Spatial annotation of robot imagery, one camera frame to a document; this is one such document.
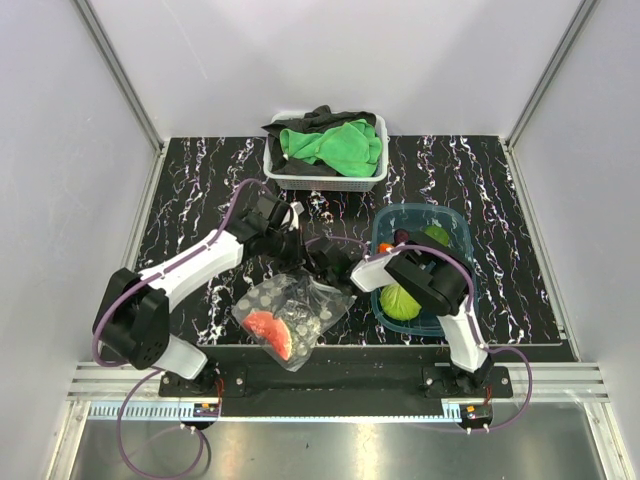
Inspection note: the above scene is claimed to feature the black cloth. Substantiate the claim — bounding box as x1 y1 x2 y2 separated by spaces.
263 105 376 174

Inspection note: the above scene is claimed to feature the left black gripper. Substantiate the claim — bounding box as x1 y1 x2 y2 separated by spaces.
265 225 317 277

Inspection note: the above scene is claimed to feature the green cloth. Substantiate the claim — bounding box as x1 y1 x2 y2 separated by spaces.
278 119 383 178

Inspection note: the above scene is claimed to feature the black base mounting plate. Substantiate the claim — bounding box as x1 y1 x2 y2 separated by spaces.
158 344 514 419

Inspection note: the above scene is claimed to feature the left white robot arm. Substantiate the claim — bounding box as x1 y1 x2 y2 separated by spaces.
92 194 304 396

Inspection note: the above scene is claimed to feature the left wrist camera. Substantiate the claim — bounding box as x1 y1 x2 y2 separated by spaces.
283 201 304 230

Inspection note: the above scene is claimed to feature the fake watermelon slice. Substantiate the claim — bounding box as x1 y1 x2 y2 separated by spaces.
242 311 292 361

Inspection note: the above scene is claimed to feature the clear zip top bag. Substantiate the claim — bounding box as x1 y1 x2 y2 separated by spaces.
232 274 356 372

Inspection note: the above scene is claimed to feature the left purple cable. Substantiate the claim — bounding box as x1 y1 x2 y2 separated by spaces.
92 178 271 476

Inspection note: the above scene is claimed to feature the blue transparent plastic container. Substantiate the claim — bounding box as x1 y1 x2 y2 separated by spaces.
371 203 473 338

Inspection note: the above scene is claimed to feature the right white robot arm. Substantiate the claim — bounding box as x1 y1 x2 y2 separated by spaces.
306 231 493 397

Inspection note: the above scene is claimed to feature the fake green cabbage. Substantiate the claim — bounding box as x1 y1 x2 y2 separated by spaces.
380 284 421 321

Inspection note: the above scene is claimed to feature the fake green orange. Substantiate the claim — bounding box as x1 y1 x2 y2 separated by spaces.
424 225 450 247

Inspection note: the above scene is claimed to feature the white plastic basket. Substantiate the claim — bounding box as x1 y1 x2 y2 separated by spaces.
263 114 390 193

